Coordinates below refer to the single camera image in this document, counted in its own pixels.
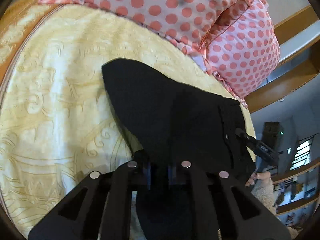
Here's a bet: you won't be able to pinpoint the beige fleece sleeve forearm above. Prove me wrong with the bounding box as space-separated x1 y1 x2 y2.
252 178 276 215

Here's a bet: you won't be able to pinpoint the wooden wall shelves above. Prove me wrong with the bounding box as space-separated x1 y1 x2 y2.
272 158 319 229

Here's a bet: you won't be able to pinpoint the person's right hand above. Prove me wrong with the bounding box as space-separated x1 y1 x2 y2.
245 171 271 187

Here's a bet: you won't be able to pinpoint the black pants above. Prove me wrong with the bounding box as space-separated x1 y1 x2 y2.
101 58 257 240

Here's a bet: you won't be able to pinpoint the right polka dot pillow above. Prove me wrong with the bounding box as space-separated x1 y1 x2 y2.
195 0 280 105

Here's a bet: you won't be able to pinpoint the left polka dot pillow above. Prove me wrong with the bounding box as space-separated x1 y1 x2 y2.
38 0 266 51

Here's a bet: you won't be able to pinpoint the polka dot pillow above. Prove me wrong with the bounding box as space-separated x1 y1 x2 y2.
38 0 266 51
195 0 280 105

